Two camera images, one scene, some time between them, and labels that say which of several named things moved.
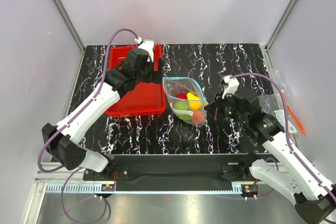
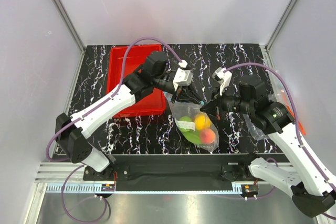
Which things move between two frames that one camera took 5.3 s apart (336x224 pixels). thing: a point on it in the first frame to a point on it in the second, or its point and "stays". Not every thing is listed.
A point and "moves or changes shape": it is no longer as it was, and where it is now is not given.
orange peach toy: (197, 116) to (207, 136)
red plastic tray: (145, 98) stays
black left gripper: (151, 77) to (188, 94)
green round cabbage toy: (181, 105) to (185, 118)
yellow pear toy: (195, 103) moves or changes shape
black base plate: (177, 172) stays
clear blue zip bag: (187, 100) moves or changes shape
